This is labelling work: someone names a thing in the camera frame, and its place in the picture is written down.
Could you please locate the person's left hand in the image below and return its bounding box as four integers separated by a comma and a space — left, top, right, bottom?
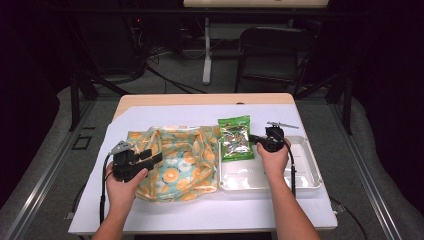
105, 162, 150, 215

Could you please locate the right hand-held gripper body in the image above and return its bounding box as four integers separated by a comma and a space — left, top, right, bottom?
264, 121, 300, 154

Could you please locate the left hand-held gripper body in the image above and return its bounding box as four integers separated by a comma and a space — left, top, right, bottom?
108, 140, 149, 183

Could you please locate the person's right hand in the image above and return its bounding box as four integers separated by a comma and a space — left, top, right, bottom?
255, 137, 292, 183

